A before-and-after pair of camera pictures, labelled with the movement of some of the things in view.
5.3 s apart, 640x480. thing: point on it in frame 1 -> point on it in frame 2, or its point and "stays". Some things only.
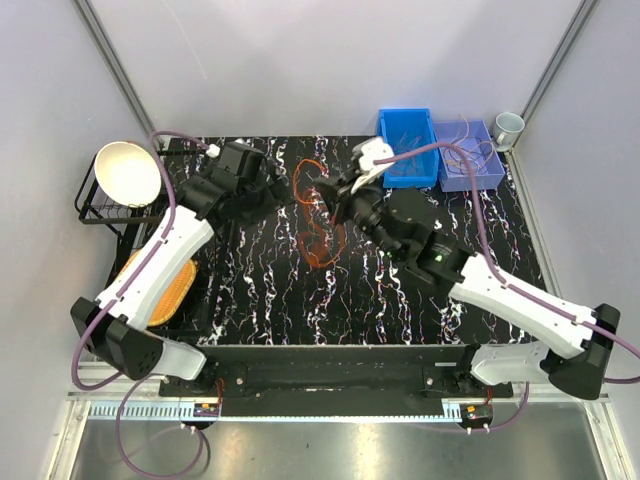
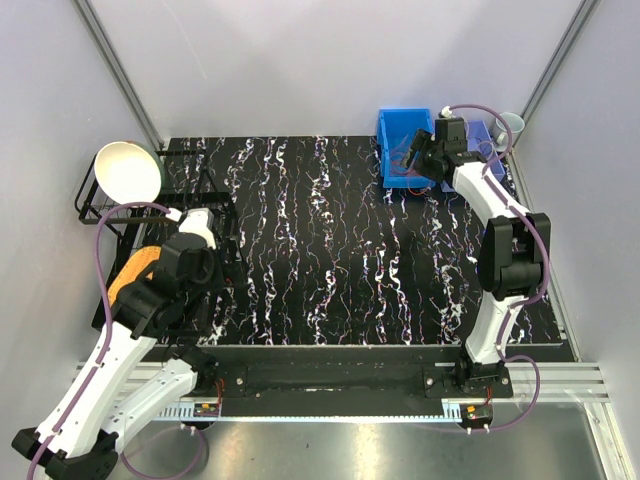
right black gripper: [340, 196] -> [422, 141]
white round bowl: [127, 174] stays
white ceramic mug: [507, 127] stays
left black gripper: [276, 195] -> [210, 254]
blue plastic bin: [407, 130] stays
